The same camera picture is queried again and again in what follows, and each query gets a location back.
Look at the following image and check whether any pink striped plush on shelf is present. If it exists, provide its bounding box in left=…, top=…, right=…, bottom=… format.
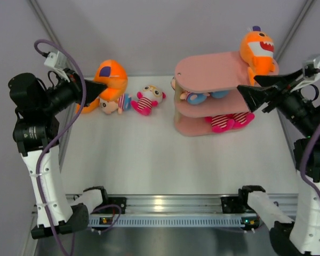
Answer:
left=204, top=115, right=235, bottom=133

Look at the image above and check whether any doll plush striped shirt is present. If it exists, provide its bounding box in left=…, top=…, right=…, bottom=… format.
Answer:
left=99, top=93, right=132, bottom=115

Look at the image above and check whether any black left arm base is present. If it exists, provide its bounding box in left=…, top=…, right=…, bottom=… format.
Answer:
left=105, top=196, right=127, bottom=214

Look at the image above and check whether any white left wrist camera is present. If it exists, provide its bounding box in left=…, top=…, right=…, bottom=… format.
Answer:
left=44, top=51, right=70, bottom=82

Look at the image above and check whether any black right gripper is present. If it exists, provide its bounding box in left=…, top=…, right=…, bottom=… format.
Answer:
left=236, top=66, right=317, bottom=135

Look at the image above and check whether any blue doll plush on shelf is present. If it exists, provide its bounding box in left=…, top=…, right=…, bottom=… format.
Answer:
left=179, top=90, right=229, bottom=105

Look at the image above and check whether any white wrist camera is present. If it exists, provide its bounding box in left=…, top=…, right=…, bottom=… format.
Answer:
left=292, top=54, right=320, bottom=91
left=44, top=51, right=70, bottom=82

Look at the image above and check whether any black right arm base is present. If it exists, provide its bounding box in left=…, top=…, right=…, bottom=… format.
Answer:
left=221, top=196, right=245, bottom=214

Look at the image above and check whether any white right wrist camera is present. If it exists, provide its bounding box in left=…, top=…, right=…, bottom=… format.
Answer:
left=292, top=54, right=320, bottom=91

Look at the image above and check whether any orange shark plush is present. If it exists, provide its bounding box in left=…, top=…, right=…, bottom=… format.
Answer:
left=239, top=26, right=276, bottom=86
left=81, top=59, right=128, bottom=114

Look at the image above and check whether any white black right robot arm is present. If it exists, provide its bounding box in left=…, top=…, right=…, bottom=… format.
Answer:
left=237, top=66, right=320, bottom=255

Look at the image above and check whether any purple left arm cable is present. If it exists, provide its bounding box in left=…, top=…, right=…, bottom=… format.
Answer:
left=34, top=39, right=87, bottom=255

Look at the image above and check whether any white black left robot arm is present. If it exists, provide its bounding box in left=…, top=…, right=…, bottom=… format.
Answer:
left=8, top=68, right=110, bottom=239

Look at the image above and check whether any pink three-tier shelf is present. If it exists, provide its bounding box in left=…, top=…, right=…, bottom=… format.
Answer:
left=172, top=51, right=255, bottom=137

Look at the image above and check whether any aluminium mounting rail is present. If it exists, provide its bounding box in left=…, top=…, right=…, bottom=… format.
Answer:
left=31, top=193, right=299, bottom=215

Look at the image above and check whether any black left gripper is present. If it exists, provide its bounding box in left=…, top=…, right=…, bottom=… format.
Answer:
left=40, top=67, right=107, bottom=115

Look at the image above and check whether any white pink glasses plush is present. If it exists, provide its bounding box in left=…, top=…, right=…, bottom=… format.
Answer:
left=131, top=85, right=167, bottom=116

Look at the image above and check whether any white slotted cable duct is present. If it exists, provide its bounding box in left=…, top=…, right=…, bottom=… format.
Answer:
left=89, top=214, right=259, bottom=229

